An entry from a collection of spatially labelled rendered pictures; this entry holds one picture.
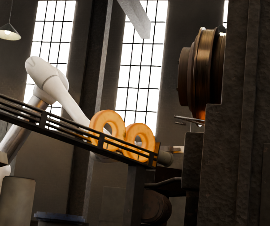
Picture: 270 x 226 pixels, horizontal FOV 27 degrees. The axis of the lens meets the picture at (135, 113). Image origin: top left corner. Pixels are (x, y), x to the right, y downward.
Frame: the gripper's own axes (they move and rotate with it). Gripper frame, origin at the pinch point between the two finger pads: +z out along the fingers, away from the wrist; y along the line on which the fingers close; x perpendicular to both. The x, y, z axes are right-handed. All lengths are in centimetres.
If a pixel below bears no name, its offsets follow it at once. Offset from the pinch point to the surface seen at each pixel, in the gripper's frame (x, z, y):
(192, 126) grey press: 67, -30, -265
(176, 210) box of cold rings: -13, -42, -246
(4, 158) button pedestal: -10, -61, 48
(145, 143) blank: -3.0, -8.4, 34.8
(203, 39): 48, 11, 8
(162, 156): -7.6, -2.9, 29.6
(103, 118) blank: 3, -20, 54
